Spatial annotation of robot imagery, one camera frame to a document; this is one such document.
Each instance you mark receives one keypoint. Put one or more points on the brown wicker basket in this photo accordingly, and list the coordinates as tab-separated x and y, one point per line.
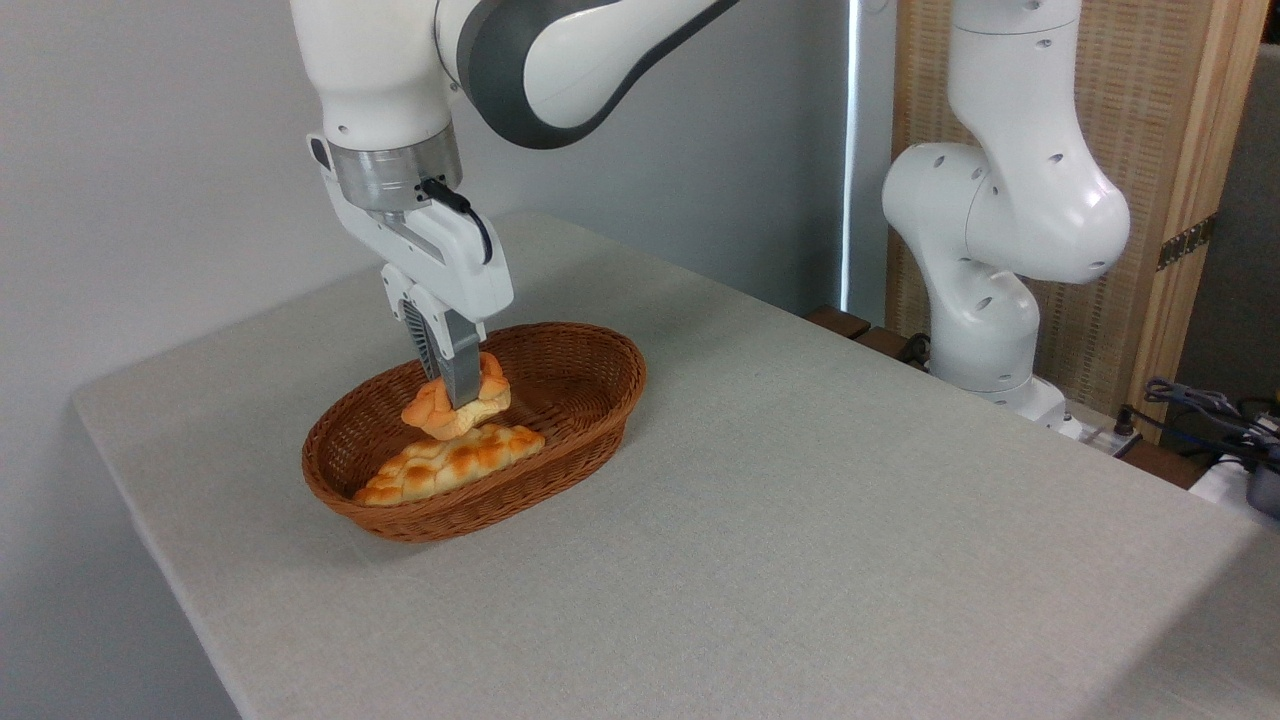
570	400

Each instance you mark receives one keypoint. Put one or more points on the brown wooden bench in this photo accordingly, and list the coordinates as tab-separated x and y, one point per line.
845	322

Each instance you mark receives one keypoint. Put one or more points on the round knotted bread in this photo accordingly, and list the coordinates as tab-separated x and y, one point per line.
425	412

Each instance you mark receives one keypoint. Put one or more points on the metal screen hinge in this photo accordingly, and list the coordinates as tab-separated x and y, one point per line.
1187	242

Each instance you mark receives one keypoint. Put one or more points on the long braided bread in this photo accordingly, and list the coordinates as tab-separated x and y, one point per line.
450	465

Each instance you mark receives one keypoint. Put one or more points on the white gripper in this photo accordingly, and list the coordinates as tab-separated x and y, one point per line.
455	260

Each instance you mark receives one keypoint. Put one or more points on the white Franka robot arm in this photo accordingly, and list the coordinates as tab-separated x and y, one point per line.
1010	220

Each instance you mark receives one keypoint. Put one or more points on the wooden rattan folding screen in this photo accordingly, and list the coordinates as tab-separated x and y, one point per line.
1160	120

